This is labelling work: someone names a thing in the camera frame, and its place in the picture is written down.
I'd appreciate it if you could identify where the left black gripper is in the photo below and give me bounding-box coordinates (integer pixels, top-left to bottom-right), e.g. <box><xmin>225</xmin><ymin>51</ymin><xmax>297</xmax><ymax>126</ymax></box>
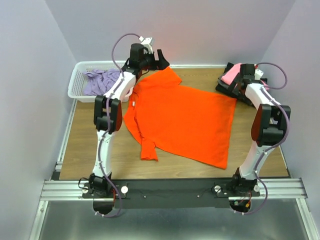
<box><xmin>139</xmin><ymin>49</ymin><xmax>169</xmax><ymax>71</ymax></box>

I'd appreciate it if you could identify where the orange t-shirt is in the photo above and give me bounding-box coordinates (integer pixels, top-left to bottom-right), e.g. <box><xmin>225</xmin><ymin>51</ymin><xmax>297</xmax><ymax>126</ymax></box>
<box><xmin>123</xmin><ymin>67</ymin><xmax>237</xmax><ymax>170</ymax></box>

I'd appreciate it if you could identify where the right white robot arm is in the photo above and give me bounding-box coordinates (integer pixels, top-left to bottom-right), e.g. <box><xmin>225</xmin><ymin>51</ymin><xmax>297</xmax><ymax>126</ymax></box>
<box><xmin>214</xmin><ymin>63</ymin><xmax>291</xmax><ymax>197</ymax></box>

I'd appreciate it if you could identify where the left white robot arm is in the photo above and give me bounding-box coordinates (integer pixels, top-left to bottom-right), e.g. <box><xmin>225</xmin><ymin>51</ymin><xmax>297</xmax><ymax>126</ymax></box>
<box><xmin>88</xmin><ymin>40</ymin><xmax>170</xmax><ymax>198</ymax></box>

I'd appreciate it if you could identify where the black folded t-shirt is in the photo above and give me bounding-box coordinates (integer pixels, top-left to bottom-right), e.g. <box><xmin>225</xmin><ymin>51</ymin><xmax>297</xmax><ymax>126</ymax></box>
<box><xmin>218</xmin><ymin>62</ymin><xmax>267</xmax><ymax>109</ymax></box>

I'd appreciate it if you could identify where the pink folded t-shirt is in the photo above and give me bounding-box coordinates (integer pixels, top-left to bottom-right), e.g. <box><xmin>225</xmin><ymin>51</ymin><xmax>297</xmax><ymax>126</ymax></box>
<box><xmin>220</xmin><ymin>62</ymin><xmax>270</xmax><ymax>91</ymax></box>

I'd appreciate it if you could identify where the purple t-shirt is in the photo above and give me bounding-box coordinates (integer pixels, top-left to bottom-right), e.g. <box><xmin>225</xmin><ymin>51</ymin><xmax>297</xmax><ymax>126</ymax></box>
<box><xmin>83</xmin><ymin>69</ymin><xmax>121</xmax><ymax>96</ymax></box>

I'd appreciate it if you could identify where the white plastic basket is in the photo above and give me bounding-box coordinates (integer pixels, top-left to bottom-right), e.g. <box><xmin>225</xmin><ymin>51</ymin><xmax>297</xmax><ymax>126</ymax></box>
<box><xmin>67</xmin><ymin>60</ymin><xmax>133</xmax><ymax>103</ymax></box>

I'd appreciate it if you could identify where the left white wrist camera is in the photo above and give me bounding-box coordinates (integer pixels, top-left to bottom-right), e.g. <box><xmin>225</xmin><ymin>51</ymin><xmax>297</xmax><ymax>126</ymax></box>
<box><xmin>138</xmin><ymin>36</ymin><xmax>154</xmax><ymax>54</ymax></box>

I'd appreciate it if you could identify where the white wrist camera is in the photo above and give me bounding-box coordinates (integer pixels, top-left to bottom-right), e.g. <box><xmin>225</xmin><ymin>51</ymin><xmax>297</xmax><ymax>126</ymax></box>
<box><xmin>138</xmin><ymin>36</ymin><xmax>154</xmax><ymax>54</ymax></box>
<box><xmin>254</xmin><ymin>64</ymin><xmax>264</xmax><ymax>81</ymax></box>

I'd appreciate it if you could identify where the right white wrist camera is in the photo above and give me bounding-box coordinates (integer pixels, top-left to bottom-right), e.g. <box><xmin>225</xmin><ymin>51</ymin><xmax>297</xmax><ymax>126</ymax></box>
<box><xmin>254</xmin><ymin>64</ymin><xmax>264</xmax><ymax>81</ymax></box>

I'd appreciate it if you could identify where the aluminium frame rail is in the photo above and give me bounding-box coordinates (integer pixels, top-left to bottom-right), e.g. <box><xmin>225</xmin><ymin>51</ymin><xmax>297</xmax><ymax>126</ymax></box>
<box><xmin>28</xmin><ymin>177</ymin><xmax>320</xmax><ymax>240</ymax></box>

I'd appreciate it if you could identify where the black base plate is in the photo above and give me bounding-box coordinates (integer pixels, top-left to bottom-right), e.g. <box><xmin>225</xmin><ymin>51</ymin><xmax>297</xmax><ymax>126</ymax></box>
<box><xmin>78</xmin><ymin>176</ymin><xmax>260</xmax><ymax>216</ymax></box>

